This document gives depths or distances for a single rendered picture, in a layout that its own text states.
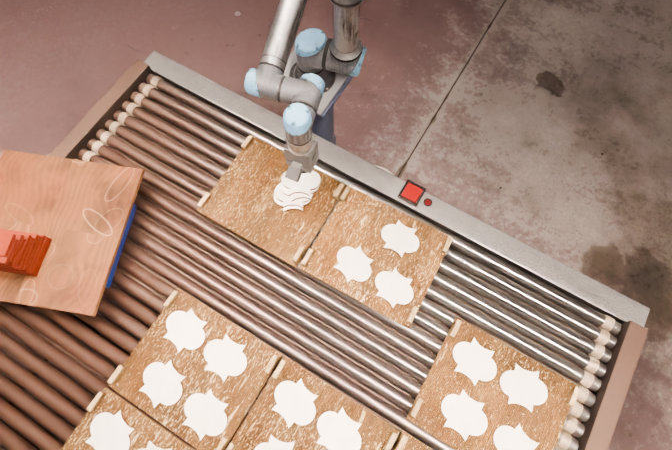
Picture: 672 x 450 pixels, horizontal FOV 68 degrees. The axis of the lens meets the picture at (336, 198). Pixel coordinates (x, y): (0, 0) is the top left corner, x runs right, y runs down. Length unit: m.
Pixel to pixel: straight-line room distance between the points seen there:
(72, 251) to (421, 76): 2.25
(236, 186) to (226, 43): 1.76
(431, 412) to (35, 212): 1.42
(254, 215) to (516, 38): 2.35
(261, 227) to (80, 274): 0.58
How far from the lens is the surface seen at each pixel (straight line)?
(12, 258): 1.73
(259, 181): 1.82
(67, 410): 1.83
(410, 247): 1.71
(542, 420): 1.74
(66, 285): 1.77
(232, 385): 1.66
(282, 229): 1.73
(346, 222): 1.73
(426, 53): 3.36
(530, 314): 1.78
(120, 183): 1.83
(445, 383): 1.66
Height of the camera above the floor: 2.56
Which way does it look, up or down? 67 degrees down
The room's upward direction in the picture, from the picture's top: straight up
